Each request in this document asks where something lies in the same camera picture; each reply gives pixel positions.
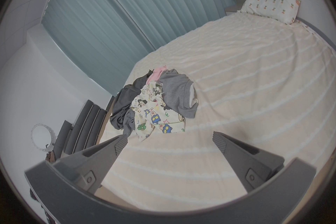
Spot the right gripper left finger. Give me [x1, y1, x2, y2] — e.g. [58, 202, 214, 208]
[52, 134, 129, 194]

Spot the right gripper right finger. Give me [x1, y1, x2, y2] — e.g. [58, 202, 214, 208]
[213, 131, 285, 193]

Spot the white printed pyjama top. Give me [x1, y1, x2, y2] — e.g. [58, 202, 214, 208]
[130, 80, 186, 142]

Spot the black padded chair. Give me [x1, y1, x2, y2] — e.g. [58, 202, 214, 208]
[54, 99, 109, 158]

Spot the round white mirror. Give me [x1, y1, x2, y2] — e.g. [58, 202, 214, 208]
[31, 123, 53, 151]

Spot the dark grey garment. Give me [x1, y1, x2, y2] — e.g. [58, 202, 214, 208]
[109, 69, 156, 138]

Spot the bed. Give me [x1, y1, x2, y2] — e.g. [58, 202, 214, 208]
[94, 0, 336, 211]

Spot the grey knitted top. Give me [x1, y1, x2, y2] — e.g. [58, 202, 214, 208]
[156, 69, 199, 119]

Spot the pink garment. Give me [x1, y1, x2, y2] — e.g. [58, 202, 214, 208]
[146, 65, 168, 85]

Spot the grey bedside table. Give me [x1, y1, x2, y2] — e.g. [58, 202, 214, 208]
[225, 0, 250, 14]

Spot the white printed pillow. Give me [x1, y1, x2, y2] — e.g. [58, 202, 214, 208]
[237, 0, 302, 25]

